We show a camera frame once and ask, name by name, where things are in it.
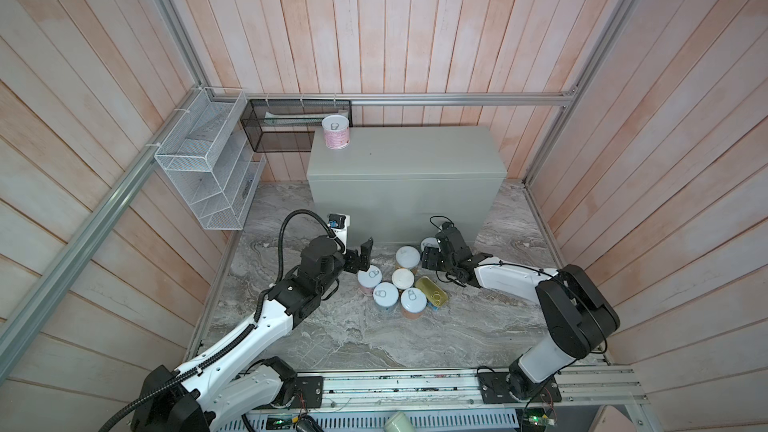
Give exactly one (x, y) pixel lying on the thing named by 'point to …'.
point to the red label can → (370, 279)
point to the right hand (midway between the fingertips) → (430, 254)
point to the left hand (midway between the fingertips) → (357, 243)
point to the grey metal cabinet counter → (399, 185)
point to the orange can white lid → (407, 257)
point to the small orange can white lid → (403, 278)
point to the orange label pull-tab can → (413, 300)
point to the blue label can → (385, 294)
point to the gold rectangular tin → (434, 294)
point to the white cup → (399, 423)
